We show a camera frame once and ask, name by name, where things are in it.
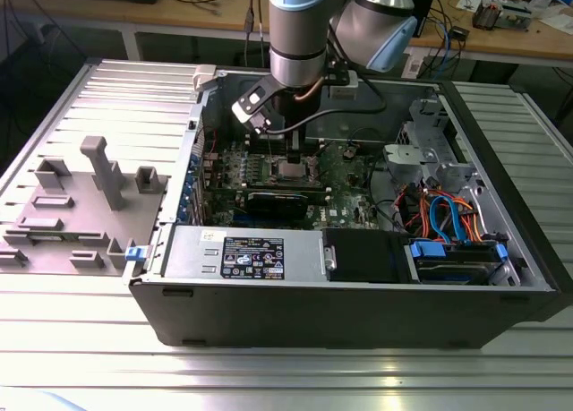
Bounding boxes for metal socket cover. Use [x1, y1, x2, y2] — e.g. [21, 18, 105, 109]
[308, 140, 342, 182]

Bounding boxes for CPU socket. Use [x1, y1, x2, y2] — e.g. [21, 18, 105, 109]
[267, 152, 320, 183]

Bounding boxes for black graphics card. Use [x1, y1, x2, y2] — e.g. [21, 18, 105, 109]
[210, 184, 330, 222]

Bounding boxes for green motherboard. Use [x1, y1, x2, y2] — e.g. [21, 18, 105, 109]
[201, 135, 390, 232]

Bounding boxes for silver metal drive cage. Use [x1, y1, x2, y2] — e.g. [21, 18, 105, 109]
[382, 96, 487, 201]

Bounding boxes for white printed label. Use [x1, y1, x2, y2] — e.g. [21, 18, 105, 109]
[401, 50, 426, 79]

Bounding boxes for black plastic shroud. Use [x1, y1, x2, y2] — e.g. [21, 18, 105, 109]
[322, 227, 420, 285]

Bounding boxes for silver power supply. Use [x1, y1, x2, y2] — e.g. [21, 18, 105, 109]
[163, 225, 326, 283]

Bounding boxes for grey parts rack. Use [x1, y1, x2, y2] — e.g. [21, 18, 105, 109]
[0, 135, 174, 278]

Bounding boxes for black open PC case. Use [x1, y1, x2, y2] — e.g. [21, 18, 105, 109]
[128, 64, 573, 349]

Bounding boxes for hard disk blue carrier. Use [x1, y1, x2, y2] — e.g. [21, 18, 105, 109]
[405, 238, 509, 287]

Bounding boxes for small heatsink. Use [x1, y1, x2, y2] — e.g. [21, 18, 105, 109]
[473, 2, 500, 30]

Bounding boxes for wooden desk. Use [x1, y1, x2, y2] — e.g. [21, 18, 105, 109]
[0, 0, 573, 67]

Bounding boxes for grey electronic device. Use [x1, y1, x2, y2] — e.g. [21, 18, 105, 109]
[499, 1, 534, 31]

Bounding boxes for green RAM stick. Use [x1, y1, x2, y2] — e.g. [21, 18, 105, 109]
[25, 232, 82, 244]

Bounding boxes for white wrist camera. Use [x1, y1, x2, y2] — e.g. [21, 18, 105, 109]
[231, 77, 275, 137]
[328, 69, 361, 100]

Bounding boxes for blue wire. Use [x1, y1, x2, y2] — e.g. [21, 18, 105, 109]
[428, 195, 466, 244]

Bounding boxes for orange wire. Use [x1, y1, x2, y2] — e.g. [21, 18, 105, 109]
[449, 197, 487, 244]

